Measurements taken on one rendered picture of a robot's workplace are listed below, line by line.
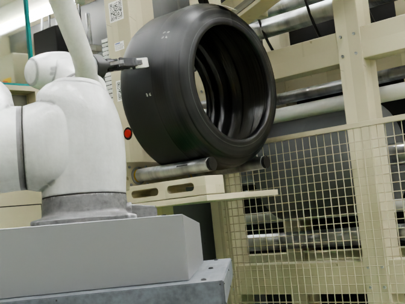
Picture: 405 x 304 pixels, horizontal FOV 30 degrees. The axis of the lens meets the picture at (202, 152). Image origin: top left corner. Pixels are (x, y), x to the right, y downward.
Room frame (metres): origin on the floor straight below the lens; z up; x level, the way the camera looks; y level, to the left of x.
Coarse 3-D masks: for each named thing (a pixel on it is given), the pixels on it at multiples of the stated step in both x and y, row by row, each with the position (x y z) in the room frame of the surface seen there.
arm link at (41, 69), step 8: (40, 56) 2.01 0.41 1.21; (48, 56) 2.01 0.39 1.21; (56, 56) 2.03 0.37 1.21; (64, 56) 2.04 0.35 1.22; (32, 64) 1.99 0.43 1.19; (40, 64) 1.99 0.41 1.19; (48, 64) 2.00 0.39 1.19; (56, 64) 2.01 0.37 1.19; (64, 64) 2.02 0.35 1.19; (72, 64) 2.03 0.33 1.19; (24, 72) 2.03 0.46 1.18; (32, 72) 2.00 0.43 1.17; (40, 72) 1.99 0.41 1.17; (48, 72) 1.99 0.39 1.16; (56, 72) 2.00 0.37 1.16; (64, 72) 2.01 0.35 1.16; (72, 72) 2.01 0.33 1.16; (32, 80) 2.00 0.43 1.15; (40, 80) 2.00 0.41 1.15; (48, 80) 2.00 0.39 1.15; (40, 88) 2.02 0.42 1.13
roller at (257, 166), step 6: (264, 156) 2.57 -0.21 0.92; (246, 162) 2.60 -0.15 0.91; (252, 162) 2.59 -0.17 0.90; (258, 162) 2.57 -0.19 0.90; (264, 162) 2.56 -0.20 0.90; (270, 162) 2.59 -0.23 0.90; (228, 168) 2.66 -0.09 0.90; (234, 168) 2.64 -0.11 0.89; (240, 168) 2.63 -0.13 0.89; (246, 168) 2.61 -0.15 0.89; (252, 168) 2.60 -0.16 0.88; (258, 168) 2.59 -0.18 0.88; (264, 168) 2.58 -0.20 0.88; (192, 174) 2.78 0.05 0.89; (198, 174) 2.76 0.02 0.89; (204, 174) 2.74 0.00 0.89; (210, 174) 2.73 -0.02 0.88; (216, 174) 2.71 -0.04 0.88; (222, 174) 2.70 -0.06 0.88
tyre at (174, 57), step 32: (160, 32) 2.36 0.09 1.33; (192, 32) 2.34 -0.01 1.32; (224, 32) 2.67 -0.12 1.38; (160, 64) 2.30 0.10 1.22; (192, 64) 2.32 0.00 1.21; (224, 64) 2.78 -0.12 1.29; (256, 64) 2.70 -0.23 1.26; (128, 96) 2.40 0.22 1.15; (160, 96) 2.31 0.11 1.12; (192, 96) 2.31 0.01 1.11; (224, 96) 2.81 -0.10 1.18; (256, 96) 2.73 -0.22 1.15; (160, 128) 2.36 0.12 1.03; (192, 128) 2.33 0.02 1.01; (224, 128) 2.79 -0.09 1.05; (256, 128) 2.57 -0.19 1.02; (160, 160) 2.49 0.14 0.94; (224, 160) 2.45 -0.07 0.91
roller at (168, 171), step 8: (192, 160) 2.40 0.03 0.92; (200, 160) 2.38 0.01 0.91; (208, 160) 2.35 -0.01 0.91; (144, 168) 2.56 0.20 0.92; (152, 168) 2.52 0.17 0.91; (160, 168) 2.49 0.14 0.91; (168, 168) 2.47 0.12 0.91; (176, 168) 2.44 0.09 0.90; (184, 168) 2.42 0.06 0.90; (192, 168) 2.39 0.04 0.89; (200, 168) 2.37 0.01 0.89; (208, 168) 2.36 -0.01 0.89; (136, 176) 2.57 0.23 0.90; (144, 176) 2.54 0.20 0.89; (152, 176) 2.52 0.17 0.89; (160, 176) 2.50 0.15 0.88; (168, 176) 2.48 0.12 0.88; (176, 176) 2.47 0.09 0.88
